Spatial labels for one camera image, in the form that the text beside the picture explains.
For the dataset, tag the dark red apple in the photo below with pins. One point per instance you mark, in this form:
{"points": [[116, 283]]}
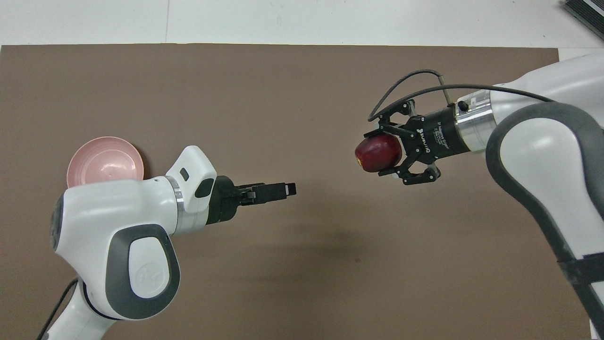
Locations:
{"points": [[377, 153]]}

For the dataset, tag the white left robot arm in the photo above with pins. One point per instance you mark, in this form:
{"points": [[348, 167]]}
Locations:
{"points": [[104, 222]]}

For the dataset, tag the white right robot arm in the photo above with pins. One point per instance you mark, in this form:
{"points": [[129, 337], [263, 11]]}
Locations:
{"points": [[542, 156]]}

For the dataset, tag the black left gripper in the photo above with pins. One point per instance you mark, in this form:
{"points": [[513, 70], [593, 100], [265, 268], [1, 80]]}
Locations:
{"points": [[224, 200]]}

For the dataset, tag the brown table mat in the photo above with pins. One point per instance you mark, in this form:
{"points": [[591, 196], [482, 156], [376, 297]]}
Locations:
{"points": [[302, 264]]}

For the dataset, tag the black ribbed metal device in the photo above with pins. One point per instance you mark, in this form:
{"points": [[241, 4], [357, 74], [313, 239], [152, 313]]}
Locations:
{"points": [[587, 9]]}

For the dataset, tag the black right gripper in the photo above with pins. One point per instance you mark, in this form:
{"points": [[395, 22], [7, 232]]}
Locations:
{"points": [[436, 134]]}

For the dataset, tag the large pink bowl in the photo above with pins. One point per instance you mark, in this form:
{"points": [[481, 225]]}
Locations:
{"points": [[106, 160]]}

